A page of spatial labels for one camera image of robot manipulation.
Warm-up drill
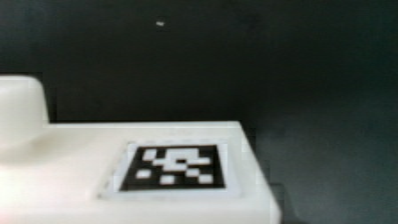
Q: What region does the white front drawer box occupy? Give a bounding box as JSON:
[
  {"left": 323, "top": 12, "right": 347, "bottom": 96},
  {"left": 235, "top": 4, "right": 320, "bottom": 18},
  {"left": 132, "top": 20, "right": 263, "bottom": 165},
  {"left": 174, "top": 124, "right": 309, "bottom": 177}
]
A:
[{"left": 0, "top": 75, "right": 281, "bottom": 224}]

